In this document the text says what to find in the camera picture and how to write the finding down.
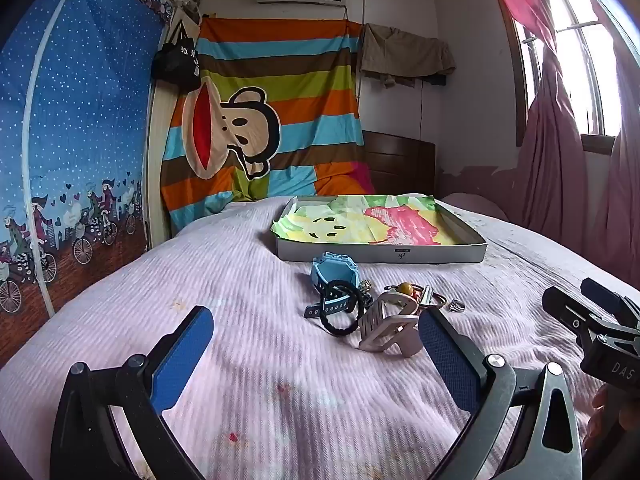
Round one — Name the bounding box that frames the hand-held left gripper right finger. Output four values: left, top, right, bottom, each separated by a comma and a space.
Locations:
417, 307, 583, 480

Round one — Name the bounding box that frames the black tote bag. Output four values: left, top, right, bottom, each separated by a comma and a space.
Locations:
151, 22, 201, 92

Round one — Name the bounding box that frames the pink curtain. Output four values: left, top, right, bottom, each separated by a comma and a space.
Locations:
481, 0, 640, 282

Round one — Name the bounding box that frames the pastel printed cloth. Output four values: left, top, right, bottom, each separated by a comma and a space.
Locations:
272, 196, 471, 247

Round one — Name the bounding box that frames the blue wrist watch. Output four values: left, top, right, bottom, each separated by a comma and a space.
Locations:
304, 251, 362, 319

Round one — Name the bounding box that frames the pale pink bedspread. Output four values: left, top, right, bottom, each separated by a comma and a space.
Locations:
0, 191, 640, 480

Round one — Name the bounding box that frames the person's right hand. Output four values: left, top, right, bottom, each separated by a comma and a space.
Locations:
584, 385, 623, 453

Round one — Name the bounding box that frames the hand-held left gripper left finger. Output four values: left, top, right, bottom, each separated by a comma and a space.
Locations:
50, 305, 216, 480

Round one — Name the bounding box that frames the khaki hanging garment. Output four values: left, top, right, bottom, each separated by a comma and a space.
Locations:
358, 22, 457, 89

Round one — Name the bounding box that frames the blue printed fabric wardrobe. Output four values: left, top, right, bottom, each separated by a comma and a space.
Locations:
0, 0, 174, 357

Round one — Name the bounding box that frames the key ring with yellow bead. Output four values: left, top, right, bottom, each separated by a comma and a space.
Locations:
384, 282, 444, 309

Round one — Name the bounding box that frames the black braided bracelet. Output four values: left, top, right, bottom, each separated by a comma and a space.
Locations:
319, 282, 373, 335

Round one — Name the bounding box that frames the shallow grey cardboard box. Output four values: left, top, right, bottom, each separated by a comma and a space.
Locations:
270, 194, 488, 265

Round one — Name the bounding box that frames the pale hair claw clip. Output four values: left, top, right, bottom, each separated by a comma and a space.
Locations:
357, 290, 424, 358

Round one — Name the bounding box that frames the window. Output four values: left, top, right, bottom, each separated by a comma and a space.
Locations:
514, 0, 640, 153

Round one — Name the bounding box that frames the striped monkey bed sheet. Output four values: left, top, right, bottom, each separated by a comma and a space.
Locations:
160, 16, 377, 232

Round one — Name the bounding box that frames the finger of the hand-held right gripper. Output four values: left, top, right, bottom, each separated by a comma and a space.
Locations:
541, 286, 621, 346
581, 277, 640, 327

